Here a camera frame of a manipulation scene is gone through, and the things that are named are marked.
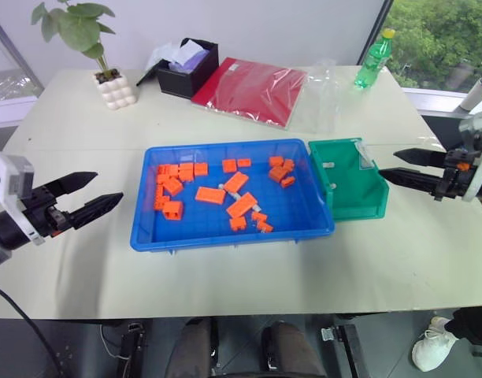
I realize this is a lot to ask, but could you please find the transparent label sleeve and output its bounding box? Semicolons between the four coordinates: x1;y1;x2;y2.
354;140;376;171

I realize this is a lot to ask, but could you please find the dark trouser leg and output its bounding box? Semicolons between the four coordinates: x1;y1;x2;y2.
444;305;482;350

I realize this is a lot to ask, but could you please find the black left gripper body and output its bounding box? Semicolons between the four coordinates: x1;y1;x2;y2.
22;184;76;240

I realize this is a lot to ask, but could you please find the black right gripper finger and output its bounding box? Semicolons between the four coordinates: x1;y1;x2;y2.
377;167;443;196
393;147;449;169

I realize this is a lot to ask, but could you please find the white sneaker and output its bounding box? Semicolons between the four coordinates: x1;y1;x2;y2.
411;316;460;373

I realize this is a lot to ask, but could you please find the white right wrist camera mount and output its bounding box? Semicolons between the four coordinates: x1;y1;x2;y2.
459;109;482;202

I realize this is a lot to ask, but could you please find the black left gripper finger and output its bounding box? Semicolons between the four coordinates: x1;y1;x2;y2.
69;191;125;232
41;171;98;202

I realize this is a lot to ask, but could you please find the black square box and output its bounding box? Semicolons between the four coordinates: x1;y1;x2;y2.
156;38;221;100

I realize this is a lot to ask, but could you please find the green plastic bin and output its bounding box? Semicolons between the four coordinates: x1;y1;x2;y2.
307;137;391;221

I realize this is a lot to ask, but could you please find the flat orange building block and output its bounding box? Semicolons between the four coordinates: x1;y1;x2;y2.
223;171;250;195
195;186;228;206
226;192;259;219

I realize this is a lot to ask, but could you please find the clear plastic bag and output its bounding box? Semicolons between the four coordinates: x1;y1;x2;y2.
291;57;341;135

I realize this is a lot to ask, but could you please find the purple paper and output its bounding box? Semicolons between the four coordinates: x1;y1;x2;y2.
176;46;211;74

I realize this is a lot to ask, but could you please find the dark grey rounded shape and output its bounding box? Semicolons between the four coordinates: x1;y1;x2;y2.
261;321;329;378
164;317;221;378

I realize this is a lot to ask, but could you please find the black table frame bracket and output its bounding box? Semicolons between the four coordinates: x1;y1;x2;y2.
319;323;370;378
114;321;154;378

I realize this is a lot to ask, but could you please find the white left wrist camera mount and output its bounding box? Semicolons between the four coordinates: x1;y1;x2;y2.
0;151;45;246

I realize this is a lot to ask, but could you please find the white cylinder with black cap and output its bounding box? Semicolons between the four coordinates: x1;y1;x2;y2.
458;76;482;113

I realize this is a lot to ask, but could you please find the thin white cable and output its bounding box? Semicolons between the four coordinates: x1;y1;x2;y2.
100;323;130;361

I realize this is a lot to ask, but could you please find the green leafy plant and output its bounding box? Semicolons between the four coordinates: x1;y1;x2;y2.
31;0;117;79

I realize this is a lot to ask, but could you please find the grey window frame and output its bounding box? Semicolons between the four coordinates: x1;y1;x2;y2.
0;7;45;128

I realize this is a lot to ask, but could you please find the white crumpled paper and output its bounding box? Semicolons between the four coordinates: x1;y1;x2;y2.
146;39;201;73

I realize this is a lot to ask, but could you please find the red wrapped folder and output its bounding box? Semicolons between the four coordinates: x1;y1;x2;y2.
190;57;310;131

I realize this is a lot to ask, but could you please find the green plastic bottle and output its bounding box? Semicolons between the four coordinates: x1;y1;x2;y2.
353;28;397;91

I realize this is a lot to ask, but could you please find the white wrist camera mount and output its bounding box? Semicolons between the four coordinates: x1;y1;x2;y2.
459;109;482;202
0;151;45;246

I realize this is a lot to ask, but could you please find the white bubble plant pot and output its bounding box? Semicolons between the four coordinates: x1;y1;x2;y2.
92;69;139;111

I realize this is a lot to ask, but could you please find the blue plastic tray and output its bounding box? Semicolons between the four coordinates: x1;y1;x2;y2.
129;137;336;254

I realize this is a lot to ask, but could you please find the dark window frame post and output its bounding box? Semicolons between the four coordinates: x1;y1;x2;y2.
357;0;395;66

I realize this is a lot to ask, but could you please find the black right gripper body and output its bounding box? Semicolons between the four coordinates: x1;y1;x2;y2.
433;148;480;201

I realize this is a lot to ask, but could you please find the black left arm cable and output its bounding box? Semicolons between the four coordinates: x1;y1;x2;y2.
0;281;65;378

